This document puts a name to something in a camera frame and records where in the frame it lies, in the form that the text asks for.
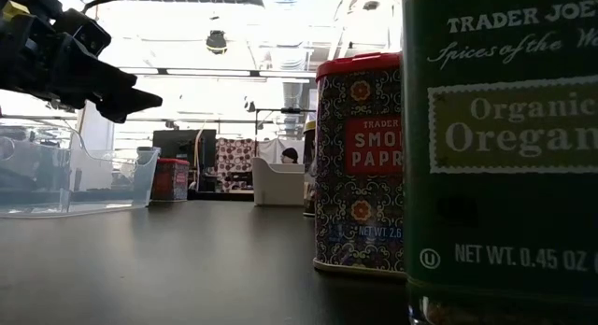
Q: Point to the yellow lid dark spice jar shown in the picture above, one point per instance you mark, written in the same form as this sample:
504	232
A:
309	152

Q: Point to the person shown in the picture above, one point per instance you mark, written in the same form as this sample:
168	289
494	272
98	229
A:
290	154

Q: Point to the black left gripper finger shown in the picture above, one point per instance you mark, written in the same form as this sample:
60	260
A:
117	103
93	61

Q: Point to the green lid oregano spice jar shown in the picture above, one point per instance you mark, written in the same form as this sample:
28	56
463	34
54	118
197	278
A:
500	199

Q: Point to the red lid smoked paprika tin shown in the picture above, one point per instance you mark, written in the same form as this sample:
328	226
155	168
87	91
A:
360	175
170	182

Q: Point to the clear plastic storage bin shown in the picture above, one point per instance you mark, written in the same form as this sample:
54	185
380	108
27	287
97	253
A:
93	194

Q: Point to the silver ventilation duct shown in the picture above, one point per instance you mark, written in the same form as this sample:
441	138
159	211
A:
293	94

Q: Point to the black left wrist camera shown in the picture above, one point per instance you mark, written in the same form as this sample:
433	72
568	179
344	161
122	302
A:
91	35

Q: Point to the long ceiling light strip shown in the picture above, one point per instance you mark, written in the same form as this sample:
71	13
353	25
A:
208	72

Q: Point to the black monitor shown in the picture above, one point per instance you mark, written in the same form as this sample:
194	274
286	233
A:
182	145

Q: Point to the white column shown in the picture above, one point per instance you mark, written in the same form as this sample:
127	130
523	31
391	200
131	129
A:
100	133

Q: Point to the black overhead camera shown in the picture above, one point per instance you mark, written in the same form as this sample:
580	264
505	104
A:
216	41

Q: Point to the white plastic storage bin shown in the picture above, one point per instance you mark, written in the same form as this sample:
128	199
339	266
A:
278	185

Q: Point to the black hanging equipment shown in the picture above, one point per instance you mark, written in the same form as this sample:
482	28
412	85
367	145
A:
250	105

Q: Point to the red white patterned cloth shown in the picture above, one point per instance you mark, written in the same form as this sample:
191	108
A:
233	157

